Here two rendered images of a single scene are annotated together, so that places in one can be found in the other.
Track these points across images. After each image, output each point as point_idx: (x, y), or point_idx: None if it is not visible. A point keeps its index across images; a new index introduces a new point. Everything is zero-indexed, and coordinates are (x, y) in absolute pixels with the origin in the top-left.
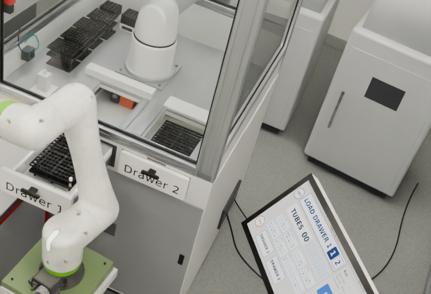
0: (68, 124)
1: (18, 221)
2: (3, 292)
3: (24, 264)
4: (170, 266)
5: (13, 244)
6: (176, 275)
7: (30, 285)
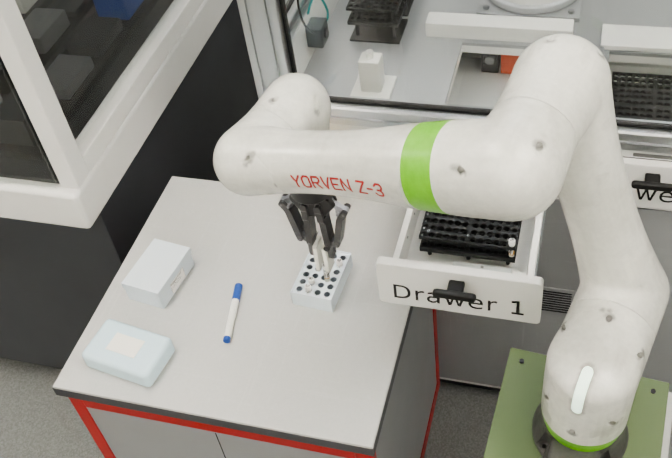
0: (581, 134)
1: (411, 342)
2: None
3: (501, 439)
4: None
5: (411, 384)
6: None
7: None
